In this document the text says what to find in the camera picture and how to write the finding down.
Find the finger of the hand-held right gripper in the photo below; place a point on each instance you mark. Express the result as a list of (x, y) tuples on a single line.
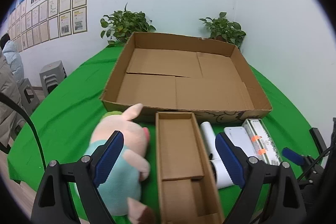
[(317, 138), (292, 156)]

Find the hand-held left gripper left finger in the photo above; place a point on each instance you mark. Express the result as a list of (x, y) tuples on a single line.
[(109, 158)]

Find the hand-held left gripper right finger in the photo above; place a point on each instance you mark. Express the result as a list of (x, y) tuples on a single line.
[(229, 161)]

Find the pink pig plush toy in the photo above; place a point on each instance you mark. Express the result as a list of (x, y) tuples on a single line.
[(126, 140)]

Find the white hair dryer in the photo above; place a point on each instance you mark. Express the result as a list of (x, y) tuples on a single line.
[(207, 134)]

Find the narrow cardboard box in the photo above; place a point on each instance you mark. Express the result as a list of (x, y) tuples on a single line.
[(181, 150)]

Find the large shallow cardboard box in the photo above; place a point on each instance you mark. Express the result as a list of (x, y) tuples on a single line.
[(183, 87)]

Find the white power bank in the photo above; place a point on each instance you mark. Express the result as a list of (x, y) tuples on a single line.
[(240, 137)]

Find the white green carton orange stickers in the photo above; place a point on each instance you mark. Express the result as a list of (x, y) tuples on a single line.
[(262, 140)]

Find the green tablecloth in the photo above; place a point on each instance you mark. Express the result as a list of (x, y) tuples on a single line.
[(65, 113)]

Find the grey plastic stool stack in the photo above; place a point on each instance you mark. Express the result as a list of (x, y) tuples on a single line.
[(52, 74)]

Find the small leafy potted plant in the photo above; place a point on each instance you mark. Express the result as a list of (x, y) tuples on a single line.
[(224, 29)]

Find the large leafy potted plant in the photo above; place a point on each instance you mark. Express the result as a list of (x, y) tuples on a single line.
[(126, 24)]

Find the wall of framed documents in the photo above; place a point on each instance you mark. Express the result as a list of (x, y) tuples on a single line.
[(65, 14)]

